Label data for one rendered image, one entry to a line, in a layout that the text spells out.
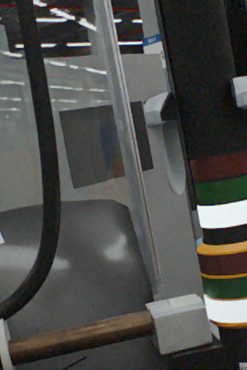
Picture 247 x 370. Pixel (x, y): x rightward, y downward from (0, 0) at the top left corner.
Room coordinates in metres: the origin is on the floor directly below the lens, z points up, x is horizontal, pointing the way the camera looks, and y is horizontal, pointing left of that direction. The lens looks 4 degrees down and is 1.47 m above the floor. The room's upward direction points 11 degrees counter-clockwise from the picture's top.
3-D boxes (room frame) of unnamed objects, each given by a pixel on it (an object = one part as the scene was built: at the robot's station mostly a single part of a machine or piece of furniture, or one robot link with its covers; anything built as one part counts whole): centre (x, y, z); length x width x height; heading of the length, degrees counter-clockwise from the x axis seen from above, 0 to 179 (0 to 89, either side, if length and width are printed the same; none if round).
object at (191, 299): (0.34, -0.02, 1.37); 0.02 x 0.02 x 0.02; 6
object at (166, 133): (0.37, -0.03, 1.46); 0.09 x 0.03 x 0.06; 153
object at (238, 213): (0.34, -0.06, 1.42); 0.03 x 0.03 x 0.01
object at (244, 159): (0.34, -0.06, 1.45); 0.03 x 0.03 x 0.01
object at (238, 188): (0.34, -0.06, 1.43); 0.03 x 0.03 x 0.01
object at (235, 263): (0.34, -0.06, 1.39); 0.04 x 0.04 x 0.01
